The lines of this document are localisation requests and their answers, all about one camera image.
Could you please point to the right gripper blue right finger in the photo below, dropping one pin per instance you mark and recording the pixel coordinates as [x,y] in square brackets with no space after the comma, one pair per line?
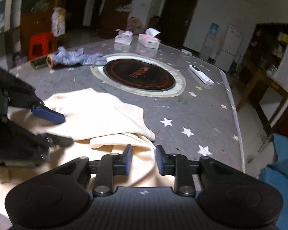
[170,164]

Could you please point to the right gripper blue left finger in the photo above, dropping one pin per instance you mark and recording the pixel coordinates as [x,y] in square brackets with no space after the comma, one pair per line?
[118,164]

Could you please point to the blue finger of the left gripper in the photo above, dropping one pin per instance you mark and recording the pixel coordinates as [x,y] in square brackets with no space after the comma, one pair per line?
[47,114]

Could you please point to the cream sweatshirt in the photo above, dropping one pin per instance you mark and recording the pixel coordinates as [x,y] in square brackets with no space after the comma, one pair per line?
[99,123]

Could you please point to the black smartphone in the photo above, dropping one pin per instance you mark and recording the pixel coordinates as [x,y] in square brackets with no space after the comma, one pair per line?
[39,63]

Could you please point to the blue knit work glove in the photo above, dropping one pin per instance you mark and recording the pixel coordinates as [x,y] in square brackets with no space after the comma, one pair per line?
[69,58]

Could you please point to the red plastic stool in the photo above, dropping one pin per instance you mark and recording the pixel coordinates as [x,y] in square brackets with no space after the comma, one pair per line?
[41,44]

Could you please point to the round induction hotpot cooker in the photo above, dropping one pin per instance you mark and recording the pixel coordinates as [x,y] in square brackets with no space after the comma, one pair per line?
[143,76]

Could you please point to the white remote control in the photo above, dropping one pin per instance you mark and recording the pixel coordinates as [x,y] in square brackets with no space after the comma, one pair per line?
[201,75]

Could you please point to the white paper bag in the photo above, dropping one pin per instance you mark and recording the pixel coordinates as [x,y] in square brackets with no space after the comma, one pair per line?
[58,21]

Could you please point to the small pink tissue pack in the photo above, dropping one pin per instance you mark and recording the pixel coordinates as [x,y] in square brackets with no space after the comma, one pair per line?
[123,37]

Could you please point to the small teal packet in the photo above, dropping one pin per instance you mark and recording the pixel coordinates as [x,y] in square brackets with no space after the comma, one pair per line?
[185,52]

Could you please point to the blue sofa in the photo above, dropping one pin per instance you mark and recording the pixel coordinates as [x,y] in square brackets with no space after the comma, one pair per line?
[276,174]

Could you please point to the water dispenser with blue bottle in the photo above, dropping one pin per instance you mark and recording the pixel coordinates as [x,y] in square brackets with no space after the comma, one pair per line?
[209,42]

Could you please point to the dark wooden side table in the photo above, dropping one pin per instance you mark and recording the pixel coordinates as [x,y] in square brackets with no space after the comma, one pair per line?
[255,90]

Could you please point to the pink tissue box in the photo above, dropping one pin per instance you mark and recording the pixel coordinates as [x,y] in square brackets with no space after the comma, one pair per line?
[149,38]

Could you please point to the red patterned fan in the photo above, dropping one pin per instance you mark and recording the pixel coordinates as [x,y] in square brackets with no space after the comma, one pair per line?
[135,26]

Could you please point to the white refrigerator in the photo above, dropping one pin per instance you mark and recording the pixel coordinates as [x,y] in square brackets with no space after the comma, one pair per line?
[229,49]

